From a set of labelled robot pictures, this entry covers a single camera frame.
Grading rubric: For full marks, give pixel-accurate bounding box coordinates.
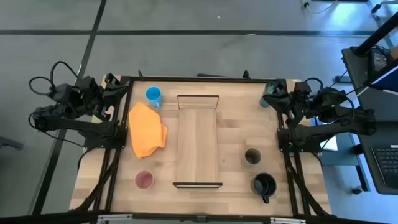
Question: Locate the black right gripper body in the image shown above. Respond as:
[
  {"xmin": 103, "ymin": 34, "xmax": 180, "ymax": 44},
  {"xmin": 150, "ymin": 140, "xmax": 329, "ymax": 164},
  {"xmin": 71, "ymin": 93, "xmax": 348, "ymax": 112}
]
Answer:
[{"xmin": 277, "ymin": 89, "xmax": 300, "ymax": 119}]

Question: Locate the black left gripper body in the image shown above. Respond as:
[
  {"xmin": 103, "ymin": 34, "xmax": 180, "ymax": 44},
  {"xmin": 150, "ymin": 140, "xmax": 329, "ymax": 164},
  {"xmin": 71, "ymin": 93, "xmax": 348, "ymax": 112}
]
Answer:
[{"xmin": 92, "ymin": 81, "xmax": 115, "ymax": 121}]

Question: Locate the teal translucent tumbler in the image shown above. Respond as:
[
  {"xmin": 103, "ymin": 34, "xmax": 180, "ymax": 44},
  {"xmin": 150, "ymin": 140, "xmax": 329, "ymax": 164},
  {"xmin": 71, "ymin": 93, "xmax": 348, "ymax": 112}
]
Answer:
[{"xmin": 259, "ymin": 81, "xmax": 280, "ymax": 109}]

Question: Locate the blue plastic cup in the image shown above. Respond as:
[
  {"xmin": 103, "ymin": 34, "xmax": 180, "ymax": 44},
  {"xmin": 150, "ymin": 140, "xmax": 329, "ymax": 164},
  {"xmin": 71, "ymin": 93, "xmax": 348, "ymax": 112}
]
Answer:
[{"xmin": 145, "ymin": 86, "xmax": 164, "ymax": 110}]

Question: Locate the olive brown cup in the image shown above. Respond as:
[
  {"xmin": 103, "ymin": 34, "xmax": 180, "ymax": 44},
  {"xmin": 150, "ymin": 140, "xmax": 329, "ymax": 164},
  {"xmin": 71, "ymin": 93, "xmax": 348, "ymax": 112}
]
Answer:
[{"xmin": 244, "ymin": 147, "xmax": 262, "ymax": 166}]

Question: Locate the black enamel mug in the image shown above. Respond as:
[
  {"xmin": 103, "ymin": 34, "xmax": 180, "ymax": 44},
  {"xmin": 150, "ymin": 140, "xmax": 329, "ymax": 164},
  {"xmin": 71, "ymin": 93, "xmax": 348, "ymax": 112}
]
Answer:
[{"xmin": 250, "ymin": 172, "xmax": 277, "ymax": 205}]

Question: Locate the pink ribbed cup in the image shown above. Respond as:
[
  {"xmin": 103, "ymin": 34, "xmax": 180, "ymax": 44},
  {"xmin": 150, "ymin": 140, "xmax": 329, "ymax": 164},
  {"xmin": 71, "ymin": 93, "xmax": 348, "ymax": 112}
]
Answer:
[{"xmin": 134, "ymin": 170, "xmax": 155, "ymax": 190}]

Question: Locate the orange cloth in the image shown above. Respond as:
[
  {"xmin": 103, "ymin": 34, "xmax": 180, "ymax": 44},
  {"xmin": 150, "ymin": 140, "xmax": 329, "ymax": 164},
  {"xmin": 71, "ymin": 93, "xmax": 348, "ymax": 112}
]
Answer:
[{"xmin": 128, "ymin": 101, "xmax": 169, "ymax": 160}]

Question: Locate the white paper sheet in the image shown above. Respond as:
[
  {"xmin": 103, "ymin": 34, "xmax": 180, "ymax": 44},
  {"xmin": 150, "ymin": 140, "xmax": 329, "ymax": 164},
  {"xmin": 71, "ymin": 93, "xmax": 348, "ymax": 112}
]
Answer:
[{"xmin": 320, "ymin": 135, "xmax": 338, "ymax": 152}]

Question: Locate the wooden tray rack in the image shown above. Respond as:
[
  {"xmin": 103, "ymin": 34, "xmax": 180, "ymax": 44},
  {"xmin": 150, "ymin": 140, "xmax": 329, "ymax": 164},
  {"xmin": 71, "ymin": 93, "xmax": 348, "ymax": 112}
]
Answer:
[{"xmin": 172, "ymin": 95, "xmax": 223, "ymax": 189}]

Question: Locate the grey desk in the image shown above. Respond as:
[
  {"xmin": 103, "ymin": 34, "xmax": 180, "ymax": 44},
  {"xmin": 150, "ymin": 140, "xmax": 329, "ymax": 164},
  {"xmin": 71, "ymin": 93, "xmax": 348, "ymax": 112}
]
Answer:
[{"xmin": 341, "ymin": 45, "xmax": 398, "ymax": 195}]

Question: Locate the black electronic box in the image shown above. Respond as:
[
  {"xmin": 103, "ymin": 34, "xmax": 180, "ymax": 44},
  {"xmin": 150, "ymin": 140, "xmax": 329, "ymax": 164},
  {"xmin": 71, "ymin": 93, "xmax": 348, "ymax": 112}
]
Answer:
[{"xmin": 368, "ymin": 47, "xmax": 393, "ymax": 79}]

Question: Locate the black chair leg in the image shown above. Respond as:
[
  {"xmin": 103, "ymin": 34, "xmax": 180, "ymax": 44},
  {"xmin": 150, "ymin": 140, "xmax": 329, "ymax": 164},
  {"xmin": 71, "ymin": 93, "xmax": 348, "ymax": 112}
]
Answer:
[{"xmin": 0, "ymin": 136, "xmax": 25, "ymax": 151}]

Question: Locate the laptop with blue screen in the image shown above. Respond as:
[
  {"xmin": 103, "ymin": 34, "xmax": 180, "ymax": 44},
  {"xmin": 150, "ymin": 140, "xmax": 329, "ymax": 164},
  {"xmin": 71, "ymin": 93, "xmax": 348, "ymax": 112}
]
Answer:
[{"xmin": 363, "ymin": 62, "xmax": 398, "ymax": 93}]

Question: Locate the black slanted pole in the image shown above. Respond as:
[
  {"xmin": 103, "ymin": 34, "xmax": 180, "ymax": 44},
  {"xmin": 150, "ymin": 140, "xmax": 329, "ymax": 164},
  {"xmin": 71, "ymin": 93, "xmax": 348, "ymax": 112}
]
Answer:
[{"xmin": 354, "ymin": 12, "xmax": 398, "ymax": 57}]

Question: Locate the black keyboard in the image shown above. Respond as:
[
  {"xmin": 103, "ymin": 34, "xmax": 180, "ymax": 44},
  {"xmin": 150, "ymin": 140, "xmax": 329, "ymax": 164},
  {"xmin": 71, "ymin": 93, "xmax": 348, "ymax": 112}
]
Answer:
[{"xmin": 371, "ymin": 144, "xmax": 398, "ymax": 189}]

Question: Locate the black crossbar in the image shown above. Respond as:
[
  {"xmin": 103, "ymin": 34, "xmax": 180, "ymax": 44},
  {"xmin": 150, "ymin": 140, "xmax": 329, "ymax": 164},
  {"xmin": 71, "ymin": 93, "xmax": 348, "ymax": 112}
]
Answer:
[{"xmin": 0, "ymin": 210, "xmax": 398, "ymax": 224}]

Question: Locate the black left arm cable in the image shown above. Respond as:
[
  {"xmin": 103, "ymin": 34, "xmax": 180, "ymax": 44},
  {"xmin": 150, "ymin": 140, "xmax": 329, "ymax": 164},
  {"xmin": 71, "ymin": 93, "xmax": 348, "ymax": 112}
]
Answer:
[{"xmin": 28, "ymin": 60, "xmax": 83, "ymax": 97}]

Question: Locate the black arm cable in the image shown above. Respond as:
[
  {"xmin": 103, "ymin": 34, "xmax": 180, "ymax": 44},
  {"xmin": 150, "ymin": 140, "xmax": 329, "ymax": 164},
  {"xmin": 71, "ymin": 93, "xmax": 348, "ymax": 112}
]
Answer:
[
  {"xmin": 28, "ymin": 60, "xmax": 83, "ymax": 97},
  {"xmin": 303, "ymin": 77, "xmax": 357, "ymax": 126}
]

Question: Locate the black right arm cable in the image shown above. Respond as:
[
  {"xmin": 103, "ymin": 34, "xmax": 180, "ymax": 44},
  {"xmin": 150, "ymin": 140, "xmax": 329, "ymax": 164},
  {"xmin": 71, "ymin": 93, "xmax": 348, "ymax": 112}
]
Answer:
[{"xmin": 303, "ymin": 77, "xmax": 357, "ymax": 126}]

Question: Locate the black table frame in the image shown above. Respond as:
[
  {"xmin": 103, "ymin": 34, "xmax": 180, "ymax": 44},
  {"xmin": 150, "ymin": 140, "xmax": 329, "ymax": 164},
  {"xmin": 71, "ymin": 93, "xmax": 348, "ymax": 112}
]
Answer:
[{"xmin": 70, "ymin": 70, "xmax": 332, "ymax": 218}]

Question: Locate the yellow cable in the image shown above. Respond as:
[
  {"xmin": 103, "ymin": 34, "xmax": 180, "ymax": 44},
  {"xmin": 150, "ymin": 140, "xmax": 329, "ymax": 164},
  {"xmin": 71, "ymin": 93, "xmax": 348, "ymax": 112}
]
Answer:
[{"xmin": 300, "ymin": 0, "xmax": 338, "ymax": 15}]

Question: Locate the silver metal bracket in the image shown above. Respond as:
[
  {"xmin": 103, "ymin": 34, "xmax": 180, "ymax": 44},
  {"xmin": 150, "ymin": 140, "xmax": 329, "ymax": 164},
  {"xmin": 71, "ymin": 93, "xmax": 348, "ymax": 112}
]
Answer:
[
  {"xmin": 269, "ymin": 217, "xmax": 307, "ymax": 224},
  {"xmin": 97, "ymin": 213, "xmax": 134, "ymax": 224}
]

